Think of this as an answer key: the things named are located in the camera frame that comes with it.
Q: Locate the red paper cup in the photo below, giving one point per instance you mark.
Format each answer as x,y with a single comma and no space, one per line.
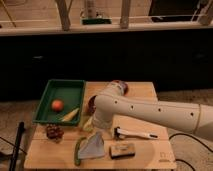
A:
123,84

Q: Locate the orange tomato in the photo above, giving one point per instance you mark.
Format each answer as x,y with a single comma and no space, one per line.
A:
57,105

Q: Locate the wooden post left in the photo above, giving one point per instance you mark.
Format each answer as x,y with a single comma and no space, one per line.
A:
63,13

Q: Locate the grey folded towel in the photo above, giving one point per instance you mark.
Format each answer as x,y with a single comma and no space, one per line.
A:
94,147

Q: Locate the green plastic tray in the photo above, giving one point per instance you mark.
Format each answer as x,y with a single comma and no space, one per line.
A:
71,92

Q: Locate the wooden post right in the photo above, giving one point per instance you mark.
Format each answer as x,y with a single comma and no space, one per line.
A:
125,11

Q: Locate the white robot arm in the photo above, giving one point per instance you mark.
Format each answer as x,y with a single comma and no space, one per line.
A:
196,119

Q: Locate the dark monitor background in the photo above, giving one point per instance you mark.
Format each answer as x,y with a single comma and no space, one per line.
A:
172,10

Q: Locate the wooden post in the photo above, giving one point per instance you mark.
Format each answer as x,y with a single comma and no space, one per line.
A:
63,13
125,11

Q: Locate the black tripod pole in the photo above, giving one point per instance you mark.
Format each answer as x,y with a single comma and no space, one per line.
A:
16,147

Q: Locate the yellow corn cob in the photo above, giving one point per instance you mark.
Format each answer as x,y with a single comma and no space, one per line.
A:
70,115

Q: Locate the green box on ledge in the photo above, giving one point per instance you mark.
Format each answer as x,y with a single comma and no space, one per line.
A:
94,21

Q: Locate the yellow green pear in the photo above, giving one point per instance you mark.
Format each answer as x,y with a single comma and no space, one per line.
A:
88,126

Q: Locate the dark red bowl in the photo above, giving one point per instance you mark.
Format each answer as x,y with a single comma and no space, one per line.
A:
91,106

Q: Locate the brown grape bunch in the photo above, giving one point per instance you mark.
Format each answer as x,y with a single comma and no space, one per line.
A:
54,132

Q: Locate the green cucumber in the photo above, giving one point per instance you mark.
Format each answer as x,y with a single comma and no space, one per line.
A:
77,160

